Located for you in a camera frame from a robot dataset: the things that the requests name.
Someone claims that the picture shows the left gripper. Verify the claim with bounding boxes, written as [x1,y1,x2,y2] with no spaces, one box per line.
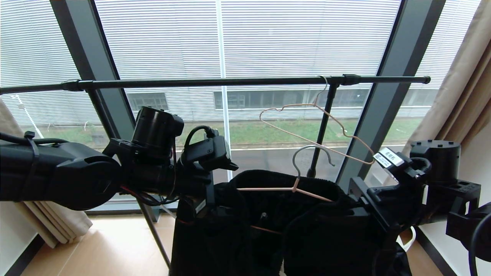
[132,164,216,216]

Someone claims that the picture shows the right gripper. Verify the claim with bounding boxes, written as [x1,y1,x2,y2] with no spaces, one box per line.
[348,176,427,237]

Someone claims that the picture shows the black shorts with white cords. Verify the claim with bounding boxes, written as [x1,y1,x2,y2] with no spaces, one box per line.
[169,169,400,276]

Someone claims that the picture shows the pink clothes hanger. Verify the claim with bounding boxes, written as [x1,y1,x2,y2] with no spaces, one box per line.
[237,145,335,235]
[259,76,376,166]

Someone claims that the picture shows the white laundry basket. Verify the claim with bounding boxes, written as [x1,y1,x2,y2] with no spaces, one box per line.
[397,225,417,252]

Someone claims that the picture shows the black clothes rack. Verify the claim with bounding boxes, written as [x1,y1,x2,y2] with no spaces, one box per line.
[0,74,431,269]

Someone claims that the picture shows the black garment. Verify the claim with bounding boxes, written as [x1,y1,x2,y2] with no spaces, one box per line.
[391,245,413,276]

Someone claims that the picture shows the beige curtain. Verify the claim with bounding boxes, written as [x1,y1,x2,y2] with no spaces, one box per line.
[0,99,93,249]
[402,0,491,154]

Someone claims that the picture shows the window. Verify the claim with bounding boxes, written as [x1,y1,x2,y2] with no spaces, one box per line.
[0,0,482,213]

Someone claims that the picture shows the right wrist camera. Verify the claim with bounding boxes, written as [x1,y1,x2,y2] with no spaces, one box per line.
[373,147,432,192]

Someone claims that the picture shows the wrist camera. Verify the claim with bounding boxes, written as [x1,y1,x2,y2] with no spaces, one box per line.
[178,125,239,174]
[373,147,432,192]

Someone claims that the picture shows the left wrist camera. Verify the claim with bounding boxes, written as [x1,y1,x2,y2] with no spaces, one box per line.
[178,125,239,174]

